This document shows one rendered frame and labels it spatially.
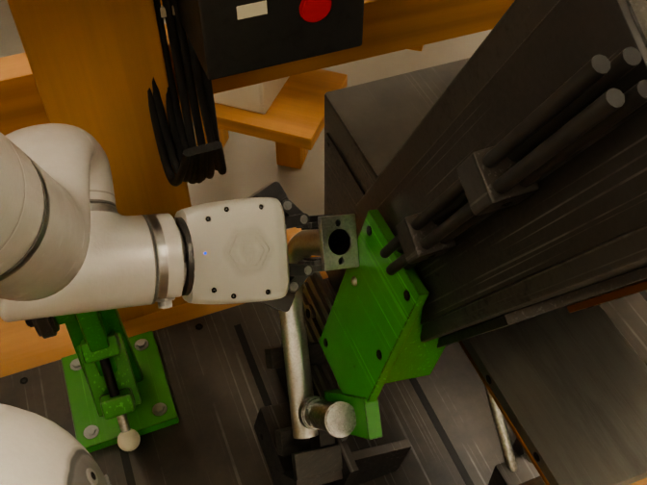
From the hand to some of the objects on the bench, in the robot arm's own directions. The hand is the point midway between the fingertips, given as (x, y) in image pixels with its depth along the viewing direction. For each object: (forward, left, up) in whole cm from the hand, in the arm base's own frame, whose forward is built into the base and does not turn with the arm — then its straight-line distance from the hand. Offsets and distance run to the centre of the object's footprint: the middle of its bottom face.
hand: (323, 242), depth 79 cm
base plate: (-3, -13, -34) cm, 37 cm away
